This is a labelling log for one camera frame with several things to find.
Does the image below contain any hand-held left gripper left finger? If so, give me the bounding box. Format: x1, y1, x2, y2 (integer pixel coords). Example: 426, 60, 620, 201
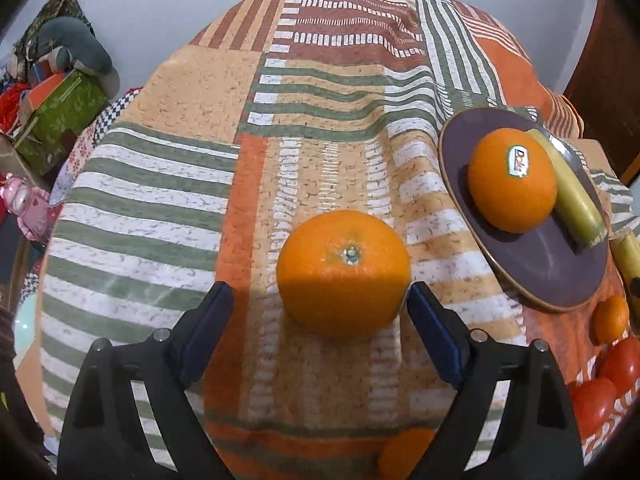
58, 282, 236, 480

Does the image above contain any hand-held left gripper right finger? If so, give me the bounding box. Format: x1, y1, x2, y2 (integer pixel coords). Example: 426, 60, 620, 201
406, 281, 586, 480

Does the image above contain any large orange with green stem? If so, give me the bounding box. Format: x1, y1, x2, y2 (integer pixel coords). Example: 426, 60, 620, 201
276, 210, 412, 339

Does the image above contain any dark purple plate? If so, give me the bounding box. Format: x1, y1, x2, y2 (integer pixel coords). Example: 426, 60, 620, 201
438, 107, 610, 310

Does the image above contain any orange with sticker label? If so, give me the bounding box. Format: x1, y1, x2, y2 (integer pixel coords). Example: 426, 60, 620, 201
467, 128, 558, 234

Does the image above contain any yellow-green banana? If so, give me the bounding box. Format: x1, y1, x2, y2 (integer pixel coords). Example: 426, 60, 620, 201
529, 129, 607, 249

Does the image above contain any small orange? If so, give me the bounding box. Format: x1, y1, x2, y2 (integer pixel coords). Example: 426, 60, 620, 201
376, 427, 437, 480
590, 295, 630, 345

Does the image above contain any striped patchwork blanket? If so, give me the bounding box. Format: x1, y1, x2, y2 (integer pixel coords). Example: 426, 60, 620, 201
39, 0, 637, 480

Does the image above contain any red tomato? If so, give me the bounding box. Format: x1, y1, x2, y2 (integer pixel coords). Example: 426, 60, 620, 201
569, 377, 619, 441
597, 337, 640, 396

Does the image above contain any yellow banana with black tip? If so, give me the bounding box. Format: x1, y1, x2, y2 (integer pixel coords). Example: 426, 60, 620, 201
609, 228, 640, 331

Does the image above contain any pink toy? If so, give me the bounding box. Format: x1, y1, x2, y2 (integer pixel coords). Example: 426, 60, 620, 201
0, 172, 52, 241

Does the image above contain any checkered cloth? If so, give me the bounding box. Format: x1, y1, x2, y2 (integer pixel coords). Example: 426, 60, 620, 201
92, 86, 146, 145

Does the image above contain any green patterned box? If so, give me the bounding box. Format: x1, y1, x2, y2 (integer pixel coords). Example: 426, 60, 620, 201
11, 69, 110, 176

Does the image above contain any orange box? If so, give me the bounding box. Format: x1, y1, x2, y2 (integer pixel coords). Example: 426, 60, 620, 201
20, 72, 68, 117

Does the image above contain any brown wooden door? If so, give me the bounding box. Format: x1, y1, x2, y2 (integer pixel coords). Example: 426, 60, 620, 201
563, 0, 640, 186

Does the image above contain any grey plush toy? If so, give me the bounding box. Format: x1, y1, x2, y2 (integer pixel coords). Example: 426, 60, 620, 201
36, 16, 115, 75

